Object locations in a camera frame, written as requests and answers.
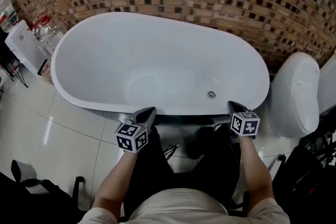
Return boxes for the clear water dispenser bottle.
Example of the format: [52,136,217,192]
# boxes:
[0,0,19,31]

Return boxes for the black wheeled equipment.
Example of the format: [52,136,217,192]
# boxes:
[272,123,336,224]

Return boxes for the white oval bathtub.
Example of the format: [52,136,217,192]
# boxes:
[50,12,271,116]

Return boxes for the grey trash bin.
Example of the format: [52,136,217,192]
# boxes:
[10,159,37,189]

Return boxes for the pile of clear plastic jugs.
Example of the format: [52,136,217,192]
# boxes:
[27,12,65,56]

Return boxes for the person's black trousers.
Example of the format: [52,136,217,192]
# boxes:
[123,119,242,218]

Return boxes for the black chair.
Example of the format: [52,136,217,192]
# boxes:
[0,170,87,224]

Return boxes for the white toilet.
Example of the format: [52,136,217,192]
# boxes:
[270,51,320,139]

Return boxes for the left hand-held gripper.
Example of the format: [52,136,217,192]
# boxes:
[114,106,158,153]

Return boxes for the white water dispenser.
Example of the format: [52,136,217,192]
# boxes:
[4,20,48,77]

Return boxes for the white ceramic fixture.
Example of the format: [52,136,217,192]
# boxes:
[316,52,336,113]

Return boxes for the person's beige shirt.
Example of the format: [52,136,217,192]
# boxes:
[77,187,291,224]

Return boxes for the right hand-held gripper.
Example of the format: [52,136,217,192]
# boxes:
[227,100,261,143]

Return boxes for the person's left forearm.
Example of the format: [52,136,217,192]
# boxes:
[93,148,144,216]

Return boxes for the person's right forearm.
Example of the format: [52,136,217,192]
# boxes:
[237,136,275,212]

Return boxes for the brown cardboard box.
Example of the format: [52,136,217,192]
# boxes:
[41,60,55,84]

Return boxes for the black metal stand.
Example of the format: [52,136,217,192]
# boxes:
[0,55,29,89]

